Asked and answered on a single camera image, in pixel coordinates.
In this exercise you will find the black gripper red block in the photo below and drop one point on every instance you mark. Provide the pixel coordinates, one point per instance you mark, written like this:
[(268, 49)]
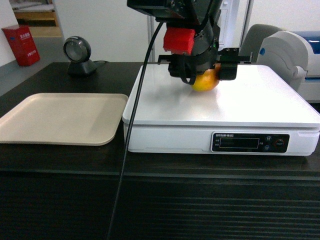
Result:
[(193, 53)]

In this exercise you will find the dark red yellow mango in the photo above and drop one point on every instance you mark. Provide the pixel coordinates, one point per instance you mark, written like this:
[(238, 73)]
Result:
[(208, 80)]

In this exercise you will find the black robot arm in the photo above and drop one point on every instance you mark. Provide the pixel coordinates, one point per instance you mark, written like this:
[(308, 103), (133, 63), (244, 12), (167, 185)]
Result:
[(195, 14)]

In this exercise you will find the white checkout scale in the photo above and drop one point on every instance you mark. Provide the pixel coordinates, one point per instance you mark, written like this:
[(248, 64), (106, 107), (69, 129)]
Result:
[(257, 113)]

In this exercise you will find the dark checkout counter cabinet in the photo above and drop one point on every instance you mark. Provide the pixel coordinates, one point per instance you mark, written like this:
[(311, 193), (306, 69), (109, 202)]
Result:
[(67, 192)]

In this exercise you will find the grey office chair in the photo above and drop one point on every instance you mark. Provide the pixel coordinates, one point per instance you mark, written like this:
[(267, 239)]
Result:
[(254, 39)]

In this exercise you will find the white blue label printer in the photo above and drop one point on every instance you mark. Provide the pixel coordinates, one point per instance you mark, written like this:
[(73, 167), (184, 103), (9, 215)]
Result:
[(295, 57)]

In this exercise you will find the black orb barcode scanner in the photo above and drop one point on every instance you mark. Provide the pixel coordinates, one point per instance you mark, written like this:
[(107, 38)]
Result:
[(78, 51)]

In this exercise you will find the beige plastic tray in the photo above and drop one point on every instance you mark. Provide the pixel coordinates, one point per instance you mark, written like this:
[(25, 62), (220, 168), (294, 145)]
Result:
[(80, 119)]

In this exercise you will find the red fire equipment box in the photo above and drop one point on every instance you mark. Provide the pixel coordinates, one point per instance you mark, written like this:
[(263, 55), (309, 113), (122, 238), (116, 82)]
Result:
[(22, 44)]

